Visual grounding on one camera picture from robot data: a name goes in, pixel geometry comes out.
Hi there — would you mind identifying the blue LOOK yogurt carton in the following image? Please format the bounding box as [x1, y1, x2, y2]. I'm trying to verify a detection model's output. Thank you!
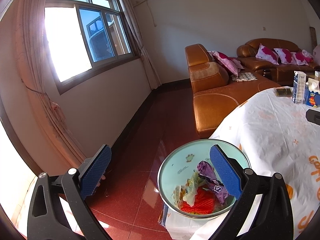
[304, 77, 320, 108]

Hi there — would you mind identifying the tall white milk carton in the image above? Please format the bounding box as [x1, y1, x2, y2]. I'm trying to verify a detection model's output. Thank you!
[292, 71, 306, 104]

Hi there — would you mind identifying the dark seaweed snack pack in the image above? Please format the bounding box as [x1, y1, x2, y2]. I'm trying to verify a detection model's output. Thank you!
[273, 87, 292, 98]

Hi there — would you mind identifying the wooden glass-top coffee table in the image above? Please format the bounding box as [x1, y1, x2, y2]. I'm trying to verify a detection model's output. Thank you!
[306, 71, 320, 81]

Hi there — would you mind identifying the white orange-print tablecloth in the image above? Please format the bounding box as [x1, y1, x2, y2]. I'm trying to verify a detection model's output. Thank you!
[157, 89, 319, 239]

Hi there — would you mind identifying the pink floral pillow right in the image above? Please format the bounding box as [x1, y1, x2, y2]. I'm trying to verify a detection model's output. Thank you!
[291, 50, 313, 66]

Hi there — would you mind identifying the pink cloth covered object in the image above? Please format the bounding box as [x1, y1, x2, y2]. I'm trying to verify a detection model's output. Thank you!
[313, 44, 320, 66]

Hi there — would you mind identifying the pink floral pillow middle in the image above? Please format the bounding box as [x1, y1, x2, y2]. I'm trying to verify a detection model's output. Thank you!
[274, 48, 297, 65]

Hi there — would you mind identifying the brown leather back sofa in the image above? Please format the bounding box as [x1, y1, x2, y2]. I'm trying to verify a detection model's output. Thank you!
[236, 38, 319, 86]

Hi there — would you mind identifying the purple snack bag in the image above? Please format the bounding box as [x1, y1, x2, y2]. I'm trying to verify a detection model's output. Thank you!
[197, 161, 229, 205]

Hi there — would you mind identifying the red foam fruit net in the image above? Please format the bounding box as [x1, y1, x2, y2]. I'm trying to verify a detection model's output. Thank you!
[180, 187, 216, 215]

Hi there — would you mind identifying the checkered cushion mat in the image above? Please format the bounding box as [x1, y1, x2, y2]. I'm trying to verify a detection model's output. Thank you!
[232, 72, 258, 82]

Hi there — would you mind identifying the pink floral pillow left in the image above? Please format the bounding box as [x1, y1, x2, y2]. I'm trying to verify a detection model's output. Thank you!
[255, 44, 279, 65]

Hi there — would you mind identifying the yellow clear plastic wrapper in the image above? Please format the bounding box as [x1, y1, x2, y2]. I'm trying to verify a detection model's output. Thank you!
[185, 171, 205, 206]

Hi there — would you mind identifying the light green enamel basin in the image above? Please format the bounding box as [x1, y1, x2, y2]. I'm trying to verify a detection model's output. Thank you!
[157, 139, 251, 219]

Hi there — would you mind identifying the pink floral pillow on chaise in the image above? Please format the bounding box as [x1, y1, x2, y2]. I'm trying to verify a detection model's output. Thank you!
[208, 50, 244, 77]

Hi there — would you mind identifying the brown leather chaise sofa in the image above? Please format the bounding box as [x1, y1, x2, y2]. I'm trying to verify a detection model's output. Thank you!
[185, 44, 280, 138]

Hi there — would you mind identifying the long beige wrapper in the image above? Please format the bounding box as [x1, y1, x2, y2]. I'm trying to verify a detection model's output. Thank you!
[173, 185, 187, 207]

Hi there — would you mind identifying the pink curtain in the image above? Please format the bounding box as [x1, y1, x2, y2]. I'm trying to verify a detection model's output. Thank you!
[16, 0, 85, 167]

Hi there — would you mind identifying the window with dark frame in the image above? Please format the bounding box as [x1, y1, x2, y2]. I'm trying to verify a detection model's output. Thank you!
[44, 0, 138, 94]

